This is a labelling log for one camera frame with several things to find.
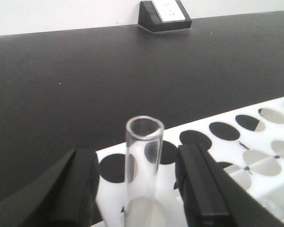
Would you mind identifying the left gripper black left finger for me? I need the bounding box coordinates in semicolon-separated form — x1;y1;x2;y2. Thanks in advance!
0;149;99;227

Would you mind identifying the black white power socket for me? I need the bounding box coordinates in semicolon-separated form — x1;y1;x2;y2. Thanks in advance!
138;0;192;33

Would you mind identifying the white test tube rack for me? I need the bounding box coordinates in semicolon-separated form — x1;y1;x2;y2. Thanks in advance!
96;97;284;227

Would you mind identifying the clear glass test tube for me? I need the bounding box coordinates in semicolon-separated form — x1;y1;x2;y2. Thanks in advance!
124;115;164;227

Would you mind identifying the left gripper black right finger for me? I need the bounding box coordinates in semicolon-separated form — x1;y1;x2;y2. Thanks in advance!
176;144;284;227

